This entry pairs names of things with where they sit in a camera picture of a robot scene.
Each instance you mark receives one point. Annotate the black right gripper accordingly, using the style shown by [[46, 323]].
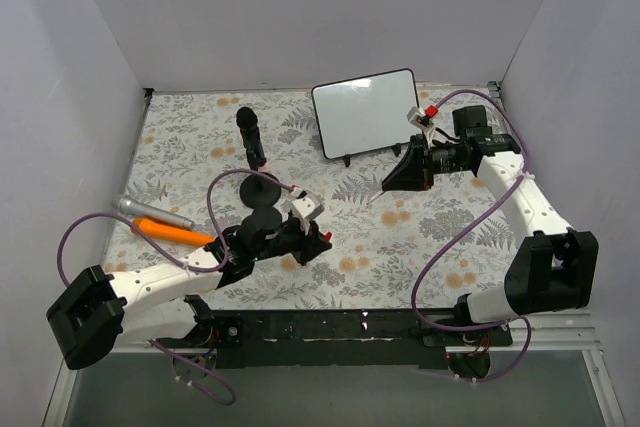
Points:
[[426, 163]]

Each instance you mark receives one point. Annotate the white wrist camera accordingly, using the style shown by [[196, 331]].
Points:
[[423, 118], [306, 206]]

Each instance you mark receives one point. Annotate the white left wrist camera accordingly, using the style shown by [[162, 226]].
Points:
[[306, 206]]

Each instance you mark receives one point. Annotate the black whiteboard easel stand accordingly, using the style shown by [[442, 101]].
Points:
[[396, 149]]

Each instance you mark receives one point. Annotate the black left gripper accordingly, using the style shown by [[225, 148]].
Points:
[[302, 242]]

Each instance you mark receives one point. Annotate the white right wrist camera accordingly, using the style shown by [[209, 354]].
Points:
[[423, 118]]

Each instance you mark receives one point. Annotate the white marker pen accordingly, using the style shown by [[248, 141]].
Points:
[[375, 197]]

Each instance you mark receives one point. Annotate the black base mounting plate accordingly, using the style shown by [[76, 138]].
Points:
[[314, 338]]

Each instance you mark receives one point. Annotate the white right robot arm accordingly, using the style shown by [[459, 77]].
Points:
[[554, 266]]

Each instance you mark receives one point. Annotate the floral patterned table mat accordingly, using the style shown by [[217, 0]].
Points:
[[441, 243]]

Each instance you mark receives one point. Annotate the black round microphone stand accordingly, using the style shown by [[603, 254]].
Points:
[[255, 191]]

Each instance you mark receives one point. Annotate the black framed whiteboard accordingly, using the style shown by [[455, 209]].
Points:
[[365, 114]]

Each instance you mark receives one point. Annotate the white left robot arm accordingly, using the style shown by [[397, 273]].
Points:
[[98, 310]]

